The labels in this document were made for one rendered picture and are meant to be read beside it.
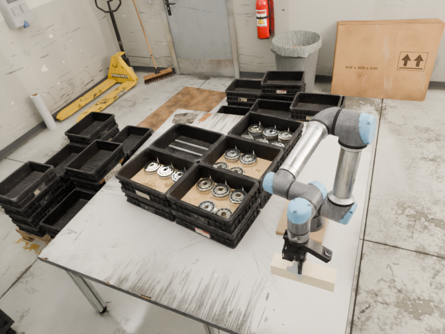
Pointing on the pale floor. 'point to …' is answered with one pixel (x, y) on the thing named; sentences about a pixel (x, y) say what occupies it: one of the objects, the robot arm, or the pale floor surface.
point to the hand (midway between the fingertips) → (302, 270)
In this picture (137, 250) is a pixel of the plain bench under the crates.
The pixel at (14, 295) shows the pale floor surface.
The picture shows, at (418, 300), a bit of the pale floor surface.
